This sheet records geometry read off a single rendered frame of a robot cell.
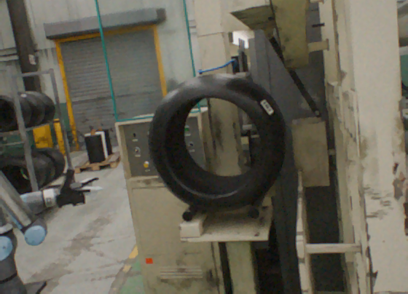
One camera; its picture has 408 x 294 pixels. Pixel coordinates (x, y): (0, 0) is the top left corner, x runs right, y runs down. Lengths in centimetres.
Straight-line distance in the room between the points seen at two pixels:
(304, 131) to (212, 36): 61
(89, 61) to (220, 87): 984
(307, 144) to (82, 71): 984
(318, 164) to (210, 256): 102
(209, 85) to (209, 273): 140
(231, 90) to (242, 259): 95
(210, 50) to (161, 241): 128
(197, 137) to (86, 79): 906
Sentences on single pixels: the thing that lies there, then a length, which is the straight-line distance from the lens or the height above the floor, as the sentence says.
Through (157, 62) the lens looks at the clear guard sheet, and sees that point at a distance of 235.
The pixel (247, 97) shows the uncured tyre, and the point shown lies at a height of 136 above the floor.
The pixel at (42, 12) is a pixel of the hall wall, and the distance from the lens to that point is 1183.
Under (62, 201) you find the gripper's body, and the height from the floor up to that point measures 102.
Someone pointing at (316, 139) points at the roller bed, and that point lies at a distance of 179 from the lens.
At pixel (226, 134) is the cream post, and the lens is 189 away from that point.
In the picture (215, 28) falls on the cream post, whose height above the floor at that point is 168.
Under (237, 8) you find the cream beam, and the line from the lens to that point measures 124.
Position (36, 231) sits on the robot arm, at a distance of 166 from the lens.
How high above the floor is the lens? 144
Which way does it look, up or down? 9 degrees down
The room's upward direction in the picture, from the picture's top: 8 degrees counter-clockwise
